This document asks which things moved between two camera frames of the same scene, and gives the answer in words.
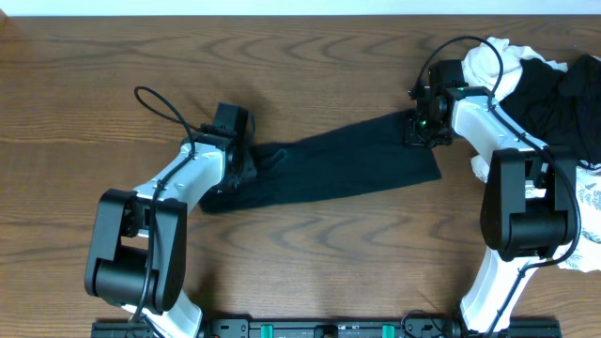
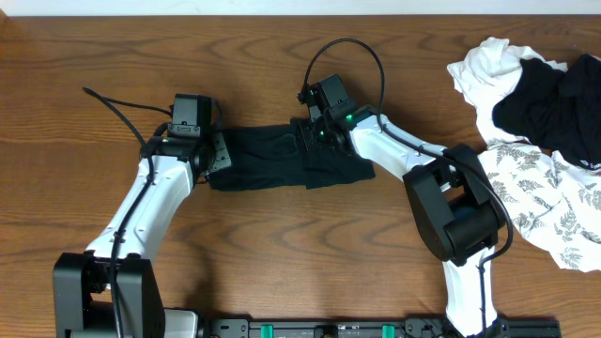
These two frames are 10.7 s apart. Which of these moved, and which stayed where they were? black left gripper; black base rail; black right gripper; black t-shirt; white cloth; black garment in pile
Moved: black left gripper; black right gripper; black t-shirt
Stayed: black garment in pile; white cloth; black base rail
